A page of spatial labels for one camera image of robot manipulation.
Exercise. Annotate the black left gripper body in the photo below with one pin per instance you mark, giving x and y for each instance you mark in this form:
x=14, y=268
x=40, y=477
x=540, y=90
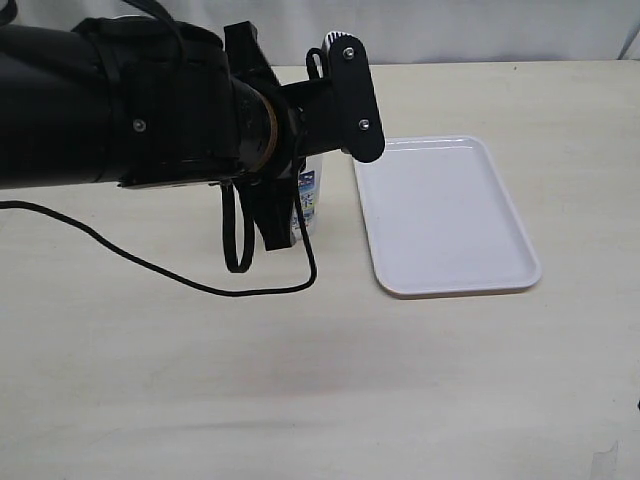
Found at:
x=279, y=124

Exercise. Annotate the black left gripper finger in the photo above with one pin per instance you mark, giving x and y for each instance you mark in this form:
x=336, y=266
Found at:
x=270, y=205

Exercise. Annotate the clear plastic tall container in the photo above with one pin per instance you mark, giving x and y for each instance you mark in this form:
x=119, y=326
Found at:
x=309, y=182

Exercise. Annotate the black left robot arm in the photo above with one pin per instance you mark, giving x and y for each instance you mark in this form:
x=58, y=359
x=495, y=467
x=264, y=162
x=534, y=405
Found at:
x=123, y=100

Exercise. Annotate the white rectangular plastic tray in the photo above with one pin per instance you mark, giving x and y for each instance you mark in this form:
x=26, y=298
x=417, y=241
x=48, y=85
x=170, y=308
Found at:
x=440, y=222

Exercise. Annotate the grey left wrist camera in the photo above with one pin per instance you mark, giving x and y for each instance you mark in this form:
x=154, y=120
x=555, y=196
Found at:
x=340, y=41

